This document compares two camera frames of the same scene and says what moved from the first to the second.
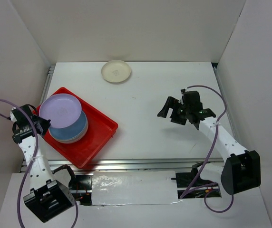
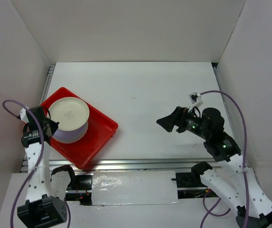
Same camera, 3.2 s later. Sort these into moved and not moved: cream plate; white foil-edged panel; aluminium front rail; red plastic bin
Moved: cream plate
Not moved: white foil-edged panel; red plastic bin; aluminium front rail
